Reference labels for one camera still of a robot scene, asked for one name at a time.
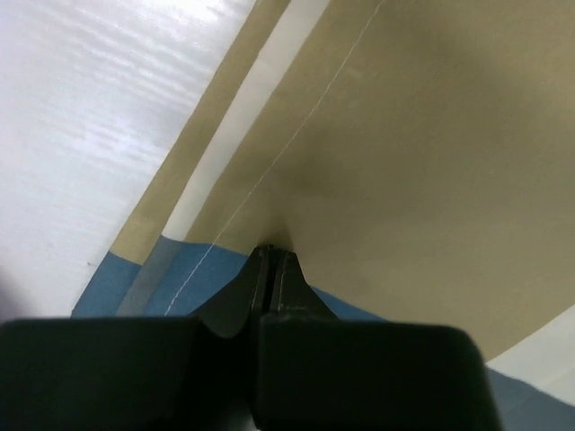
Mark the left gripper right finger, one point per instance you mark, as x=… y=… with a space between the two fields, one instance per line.
x=318 y=372

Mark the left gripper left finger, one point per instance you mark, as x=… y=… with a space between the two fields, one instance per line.
x=191 y=372

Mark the blue and beige cloth placemat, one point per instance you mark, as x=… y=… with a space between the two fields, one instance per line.
x=417 y=156

